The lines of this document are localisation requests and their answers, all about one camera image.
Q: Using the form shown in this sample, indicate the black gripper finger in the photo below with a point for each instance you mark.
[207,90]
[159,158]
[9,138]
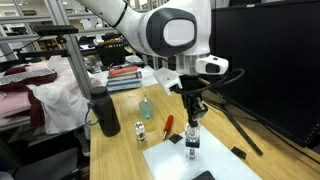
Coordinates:
[201,109]
[190,111]

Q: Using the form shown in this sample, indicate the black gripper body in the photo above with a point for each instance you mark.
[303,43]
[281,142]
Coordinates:
[192,85]

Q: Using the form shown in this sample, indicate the clear glass jar lid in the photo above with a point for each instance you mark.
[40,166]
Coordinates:
[192,128]

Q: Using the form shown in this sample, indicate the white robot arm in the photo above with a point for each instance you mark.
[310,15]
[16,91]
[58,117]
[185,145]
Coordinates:
[133,20]

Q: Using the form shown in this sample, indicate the black square pad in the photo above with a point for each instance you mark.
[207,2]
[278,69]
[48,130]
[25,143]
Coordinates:
[175,138]

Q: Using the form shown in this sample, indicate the black monitor stand legs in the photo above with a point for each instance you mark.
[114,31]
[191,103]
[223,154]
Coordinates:
[240,128]

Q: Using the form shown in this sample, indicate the white black-tipped marker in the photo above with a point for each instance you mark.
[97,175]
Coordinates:
[145,99]

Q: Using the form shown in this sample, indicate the small glass shaker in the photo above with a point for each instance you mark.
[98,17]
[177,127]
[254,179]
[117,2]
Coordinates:
[140,131]

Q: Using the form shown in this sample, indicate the small black block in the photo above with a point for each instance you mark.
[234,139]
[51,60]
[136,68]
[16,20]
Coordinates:
[238,152]

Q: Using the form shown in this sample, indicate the white table mat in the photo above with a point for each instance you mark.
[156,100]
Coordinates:
[220,163]

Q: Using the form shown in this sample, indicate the black rectangular case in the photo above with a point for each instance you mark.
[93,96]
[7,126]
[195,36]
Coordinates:
[203,176]

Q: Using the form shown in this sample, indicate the grey purple book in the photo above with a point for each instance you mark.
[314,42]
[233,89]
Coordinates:
[126,77]

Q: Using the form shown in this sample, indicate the blue white book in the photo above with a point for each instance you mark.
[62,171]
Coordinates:
[123,86]

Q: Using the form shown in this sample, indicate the red book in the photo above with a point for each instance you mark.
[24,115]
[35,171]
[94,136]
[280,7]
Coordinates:
[123,71]

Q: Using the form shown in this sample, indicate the large black monitor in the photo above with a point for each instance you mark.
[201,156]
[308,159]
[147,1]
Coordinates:
[273,66]

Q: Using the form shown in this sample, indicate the black water bottle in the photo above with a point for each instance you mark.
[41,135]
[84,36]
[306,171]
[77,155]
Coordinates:
[106,113]

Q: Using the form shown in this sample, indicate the black storage basket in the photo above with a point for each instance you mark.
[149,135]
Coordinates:
[111,52]

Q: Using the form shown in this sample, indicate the white cloth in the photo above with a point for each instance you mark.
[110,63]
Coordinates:
[63,100]

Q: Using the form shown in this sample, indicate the dark red cloth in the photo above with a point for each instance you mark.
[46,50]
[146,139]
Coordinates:
[36,111]

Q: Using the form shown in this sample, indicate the dark grey chair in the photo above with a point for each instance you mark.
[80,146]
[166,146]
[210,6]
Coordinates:
[46,166]

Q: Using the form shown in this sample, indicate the grey keyboard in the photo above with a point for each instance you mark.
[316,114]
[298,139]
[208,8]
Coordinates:
[23,76]

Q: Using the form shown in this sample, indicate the pink cloth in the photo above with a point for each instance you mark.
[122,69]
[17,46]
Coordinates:
[13,103]

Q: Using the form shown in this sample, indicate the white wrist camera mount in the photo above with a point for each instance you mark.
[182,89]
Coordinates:
[166,80]

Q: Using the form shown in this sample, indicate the aluminium frame post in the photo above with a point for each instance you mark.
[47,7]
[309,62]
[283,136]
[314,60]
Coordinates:
[75,56]

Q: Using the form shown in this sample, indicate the black camera on bar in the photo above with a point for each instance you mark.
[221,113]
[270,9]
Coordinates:
[55,29]

